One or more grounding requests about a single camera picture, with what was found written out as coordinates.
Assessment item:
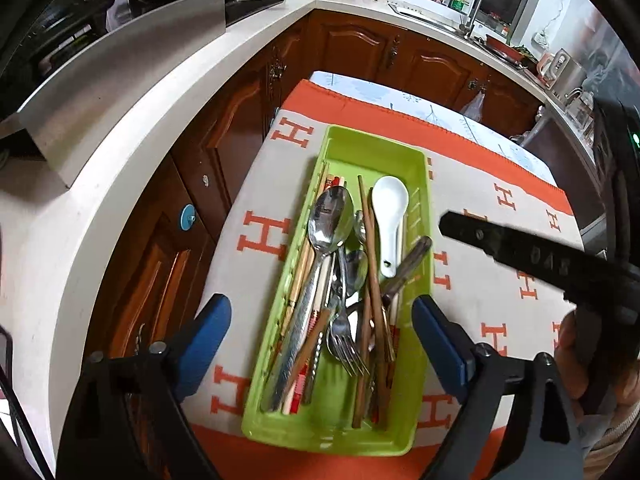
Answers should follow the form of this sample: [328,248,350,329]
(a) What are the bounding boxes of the white ceramic spoon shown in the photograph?
[371,176,411,278]

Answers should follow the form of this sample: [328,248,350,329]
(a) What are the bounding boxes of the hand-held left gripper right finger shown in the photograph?
[411,295,587,480]

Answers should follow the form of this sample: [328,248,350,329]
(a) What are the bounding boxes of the glass jar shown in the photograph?
[565,87,598,131]

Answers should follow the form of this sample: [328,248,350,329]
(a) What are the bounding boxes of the pink white kettle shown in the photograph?
[537,49,573,90]

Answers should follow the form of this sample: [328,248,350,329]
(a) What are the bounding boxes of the grey handled metal utensil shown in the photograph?
[350,236,433,311]

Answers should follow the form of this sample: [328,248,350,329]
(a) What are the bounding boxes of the steel stove panel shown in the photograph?
[0,0,227,190]

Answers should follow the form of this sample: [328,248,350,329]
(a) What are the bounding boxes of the person's right hand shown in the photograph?
[554,309,640,423]

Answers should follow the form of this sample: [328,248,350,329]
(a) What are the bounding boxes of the clear hanging plastic bag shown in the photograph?
[457,87,488,123]

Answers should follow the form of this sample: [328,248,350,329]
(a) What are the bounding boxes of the large metal spoon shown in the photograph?
[260,186,355,411]

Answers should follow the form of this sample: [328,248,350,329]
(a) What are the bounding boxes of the black red pressure cooker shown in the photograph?
[30,0,116,76]

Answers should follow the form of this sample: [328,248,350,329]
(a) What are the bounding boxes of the green plastic utensil tray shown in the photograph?
[241,125,434,457]

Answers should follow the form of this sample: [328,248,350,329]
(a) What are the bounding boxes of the steel kitchen sink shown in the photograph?
[390,2,466,33]

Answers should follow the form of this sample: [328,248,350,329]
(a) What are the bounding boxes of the brown wooden chopstick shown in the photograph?
[351,199,376,429]
[357,175,396,363]

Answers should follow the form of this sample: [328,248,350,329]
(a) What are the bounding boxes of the bamboo chopstick with dark bands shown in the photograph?
[277,162,331,341]

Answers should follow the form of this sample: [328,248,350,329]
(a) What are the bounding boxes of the white kitchen countertop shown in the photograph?
[0,0,598,471]

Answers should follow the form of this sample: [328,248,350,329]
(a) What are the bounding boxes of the metal chopstick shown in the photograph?
[302,330,326,407]

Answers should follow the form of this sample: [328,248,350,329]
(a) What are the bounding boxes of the red pan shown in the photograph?
[485,34,526,61]

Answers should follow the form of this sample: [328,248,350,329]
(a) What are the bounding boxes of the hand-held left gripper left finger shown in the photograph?
[56,293,233,480]

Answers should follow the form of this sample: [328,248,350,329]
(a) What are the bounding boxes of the orange beige printed blanket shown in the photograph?
[192,77,586,480]

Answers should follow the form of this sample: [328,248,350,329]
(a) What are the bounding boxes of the blue round cabinet knob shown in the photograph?
[177,204,200,232]

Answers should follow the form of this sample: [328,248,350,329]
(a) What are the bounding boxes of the metal fork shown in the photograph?
[326,247,371,377]

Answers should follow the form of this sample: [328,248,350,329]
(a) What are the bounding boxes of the person's right forearm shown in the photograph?
[582,407,640,476]

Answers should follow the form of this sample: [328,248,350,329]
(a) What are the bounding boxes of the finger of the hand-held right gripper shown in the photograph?
[439,211,626,306]

